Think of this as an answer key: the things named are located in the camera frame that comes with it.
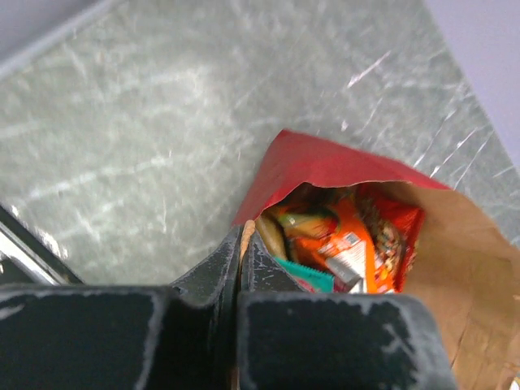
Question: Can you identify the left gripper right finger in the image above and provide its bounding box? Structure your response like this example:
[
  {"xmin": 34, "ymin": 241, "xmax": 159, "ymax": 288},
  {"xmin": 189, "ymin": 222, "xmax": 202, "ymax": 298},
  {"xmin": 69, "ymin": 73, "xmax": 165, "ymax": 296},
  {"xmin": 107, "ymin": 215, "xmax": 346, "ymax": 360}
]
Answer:
[{"xmin": 236, "ymin": 234, "xmax": 457, "ymax": 389}]

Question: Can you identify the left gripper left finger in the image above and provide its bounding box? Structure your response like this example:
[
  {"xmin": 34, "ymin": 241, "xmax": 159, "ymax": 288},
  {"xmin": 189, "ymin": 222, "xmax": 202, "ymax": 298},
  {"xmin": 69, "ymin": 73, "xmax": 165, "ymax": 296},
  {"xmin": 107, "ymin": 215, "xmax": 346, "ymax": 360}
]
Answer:
[{"xmin": 1, "ymin": 227, "xmax": 242, "ymax": 389}]

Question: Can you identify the teal Fox's candy bag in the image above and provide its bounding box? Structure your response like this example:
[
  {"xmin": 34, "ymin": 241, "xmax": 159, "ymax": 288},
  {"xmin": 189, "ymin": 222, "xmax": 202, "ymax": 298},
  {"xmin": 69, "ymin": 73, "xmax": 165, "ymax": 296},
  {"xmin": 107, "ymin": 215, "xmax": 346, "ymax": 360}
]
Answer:
[{"xmin": 275, "ymin": 258, "xmax": 334, "ymax": 293}]

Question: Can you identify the orange Fox's candy bag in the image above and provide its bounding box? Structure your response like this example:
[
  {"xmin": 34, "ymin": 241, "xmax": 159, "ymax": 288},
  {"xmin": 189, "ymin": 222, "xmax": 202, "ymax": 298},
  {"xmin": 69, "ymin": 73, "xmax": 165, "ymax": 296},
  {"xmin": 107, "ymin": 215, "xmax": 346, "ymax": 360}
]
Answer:
[{"xmin": 267, "ymin": 196, "xmax": 378, "ymax": 293}]

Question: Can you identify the red noodle snack bag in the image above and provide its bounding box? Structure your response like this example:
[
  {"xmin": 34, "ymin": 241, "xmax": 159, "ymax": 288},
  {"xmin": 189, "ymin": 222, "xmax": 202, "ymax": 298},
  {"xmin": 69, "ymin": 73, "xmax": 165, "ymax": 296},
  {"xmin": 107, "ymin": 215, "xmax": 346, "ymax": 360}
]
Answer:
[{"xmin": 355, "ymin": 184, "xmax": 425, "ymax": 293}]

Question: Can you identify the red paper bag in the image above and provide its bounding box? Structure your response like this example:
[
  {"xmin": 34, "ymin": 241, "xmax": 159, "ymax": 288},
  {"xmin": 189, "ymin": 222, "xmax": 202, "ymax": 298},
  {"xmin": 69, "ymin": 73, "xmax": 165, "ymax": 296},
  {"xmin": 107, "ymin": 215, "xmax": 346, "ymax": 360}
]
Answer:
[{"xmin": 234, "ymin": 129, "xmax": 519, "ymax": 389}]

